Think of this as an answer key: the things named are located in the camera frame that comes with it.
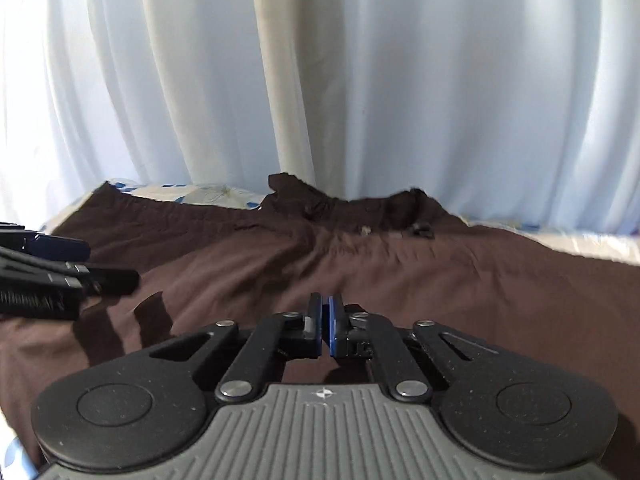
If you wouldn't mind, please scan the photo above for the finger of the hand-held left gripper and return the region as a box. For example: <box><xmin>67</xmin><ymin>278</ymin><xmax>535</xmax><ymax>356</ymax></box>
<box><xmin>88</xmin><ymin>267</ymin><xmax>141</xmax><ymax>296</ymax></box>
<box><xmin>29</xmin><ymin>233</ymin><xmax>92</xmax><ymax>263</ymax></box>

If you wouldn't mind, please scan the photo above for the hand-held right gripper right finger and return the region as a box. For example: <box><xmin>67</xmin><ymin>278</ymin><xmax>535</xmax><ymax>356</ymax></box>
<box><xmin>324</xmin><ymin>294</ymin><xmax>494</xmax><ymax>403</ymax></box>

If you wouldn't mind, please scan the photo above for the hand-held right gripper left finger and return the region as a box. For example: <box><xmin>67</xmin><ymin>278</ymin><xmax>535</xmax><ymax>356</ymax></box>
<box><xmin>149</xmin><ymin>293</ymin><xmax>325</xmax><ymax>406</ymax></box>

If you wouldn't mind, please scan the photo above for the brown jacket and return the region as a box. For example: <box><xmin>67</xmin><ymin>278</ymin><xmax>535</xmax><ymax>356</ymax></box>
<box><xmin>0</xmin><ymin>172</ymin><xmax>640</xmax><ymax>467</ymax></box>

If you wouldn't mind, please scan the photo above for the blue floral bed sheet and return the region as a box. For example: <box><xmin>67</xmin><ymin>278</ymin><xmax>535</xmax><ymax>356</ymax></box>
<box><xmin>0</xmin><ymin>177</ymin><xmax>640</xmax><ymax>480</ymax></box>

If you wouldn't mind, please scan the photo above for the white curtain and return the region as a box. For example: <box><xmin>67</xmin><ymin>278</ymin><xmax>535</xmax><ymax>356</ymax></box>
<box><xmin>0</xmin><ymin>0</ymin><xmax>640</xmax><ymax>237</ymax></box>

